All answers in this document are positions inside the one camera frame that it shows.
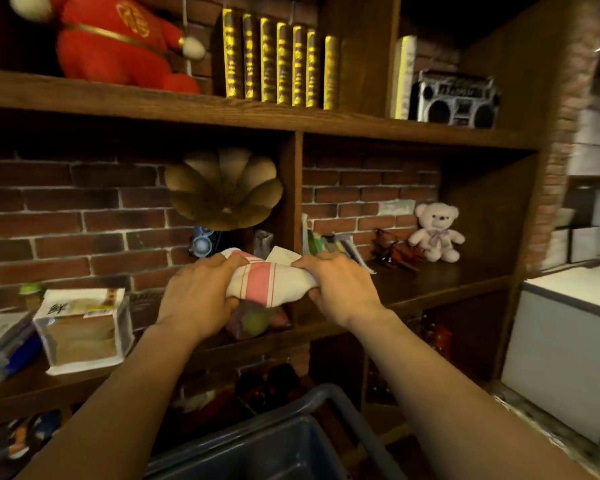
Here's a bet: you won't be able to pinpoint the small clear glass jar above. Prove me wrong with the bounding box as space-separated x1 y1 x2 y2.
253 229 275 259

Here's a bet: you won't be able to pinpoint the pale yellow book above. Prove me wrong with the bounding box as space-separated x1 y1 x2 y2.
390 35 418 120

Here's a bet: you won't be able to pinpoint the row of gold-spined books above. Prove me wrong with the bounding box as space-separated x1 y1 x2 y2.
221 7 342 111

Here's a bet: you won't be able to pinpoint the person's right hand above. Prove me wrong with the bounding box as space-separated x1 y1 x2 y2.
291 251 389 330

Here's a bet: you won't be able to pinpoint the white counter cabinet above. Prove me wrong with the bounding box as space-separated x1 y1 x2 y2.
500 261 600 444

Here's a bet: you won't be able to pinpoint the stack of plastic folders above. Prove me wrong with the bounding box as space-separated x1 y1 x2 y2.
0 310 43 393

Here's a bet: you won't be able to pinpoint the white pink striped cloth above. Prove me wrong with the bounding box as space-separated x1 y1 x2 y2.
221 248 320 309

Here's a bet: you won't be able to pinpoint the dark shoes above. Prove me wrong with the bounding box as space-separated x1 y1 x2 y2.
234 362 303 411

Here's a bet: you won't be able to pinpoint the red plush toy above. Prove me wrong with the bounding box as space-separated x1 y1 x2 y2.
8 0 207 94

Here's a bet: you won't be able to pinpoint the red packaged goods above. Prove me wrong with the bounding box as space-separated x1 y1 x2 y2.
410 315 455 360

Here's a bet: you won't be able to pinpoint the person's left hand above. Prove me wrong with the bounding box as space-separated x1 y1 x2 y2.
155 252 251 346

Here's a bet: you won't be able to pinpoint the packaged sliced bread loaf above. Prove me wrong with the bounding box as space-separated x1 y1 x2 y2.
32 288 135 376

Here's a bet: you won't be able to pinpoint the red toy airplane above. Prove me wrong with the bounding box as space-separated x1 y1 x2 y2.
370 229 427 273

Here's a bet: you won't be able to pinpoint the white teddy bear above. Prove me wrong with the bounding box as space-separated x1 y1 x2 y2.
407 202 466 264

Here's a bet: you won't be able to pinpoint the green capped bottle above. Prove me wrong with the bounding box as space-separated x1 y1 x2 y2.
19 282 46 311

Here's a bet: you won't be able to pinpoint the leaning booklets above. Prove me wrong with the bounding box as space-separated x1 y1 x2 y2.
301 213 376 274

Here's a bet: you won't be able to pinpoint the clear bag of fruit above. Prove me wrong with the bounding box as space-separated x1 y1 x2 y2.
225 300 293 341

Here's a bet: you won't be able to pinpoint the person's left forearm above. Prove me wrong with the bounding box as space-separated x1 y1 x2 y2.
15 322 203 480

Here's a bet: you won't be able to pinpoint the person's right forearm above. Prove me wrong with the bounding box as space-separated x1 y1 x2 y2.
346 307 597 480

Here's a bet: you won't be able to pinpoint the dark wooden shelf unit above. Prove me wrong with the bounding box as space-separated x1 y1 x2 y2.
0 0 600 430

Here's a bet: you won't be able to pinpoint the silver boombox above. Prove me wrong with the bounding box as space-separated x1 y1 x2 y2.
409 70 502 129

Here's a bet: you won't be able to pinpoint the white storage boxes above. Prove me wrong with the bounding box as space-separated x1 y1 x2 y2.
542 189 600 271

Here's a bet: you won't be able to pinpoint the brass gramophone horn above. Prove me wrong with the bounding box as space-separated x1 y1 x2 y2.
164 147 285 232

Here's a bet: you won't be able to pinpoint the grey shopping cart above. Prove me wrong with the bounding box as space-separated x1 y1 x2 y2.
142 384 407 480

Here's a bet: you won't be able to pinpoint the white paper card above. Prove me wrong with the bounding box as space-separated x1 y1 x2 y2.
265 246 302 266

